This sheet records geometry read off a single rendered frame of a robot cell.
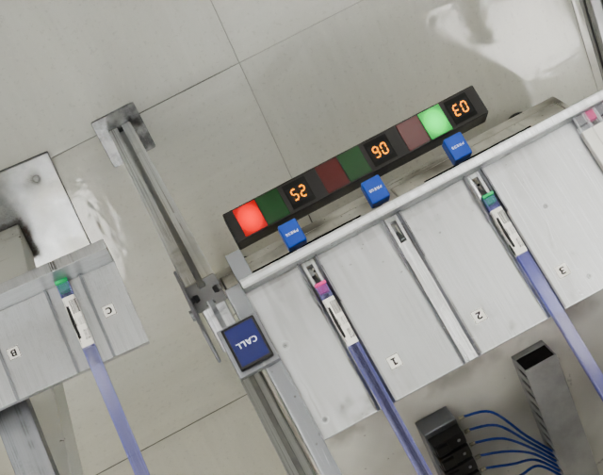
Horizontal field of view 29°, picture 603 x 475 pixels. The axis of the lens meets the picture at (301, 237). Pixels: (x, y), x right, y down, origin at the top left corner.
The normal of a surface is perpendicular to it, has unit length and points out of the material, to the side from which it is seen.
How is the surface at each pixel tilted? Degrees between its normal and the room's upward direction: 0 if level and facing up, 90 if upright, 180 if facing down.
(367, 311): 42
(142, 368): 0
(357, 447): 0
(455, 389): 0
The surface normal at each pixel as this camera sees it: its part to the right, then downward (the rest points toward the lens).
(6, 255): -0.31, -0.83
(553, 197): -0.04, -0.25
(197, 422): 0.29, 0.38
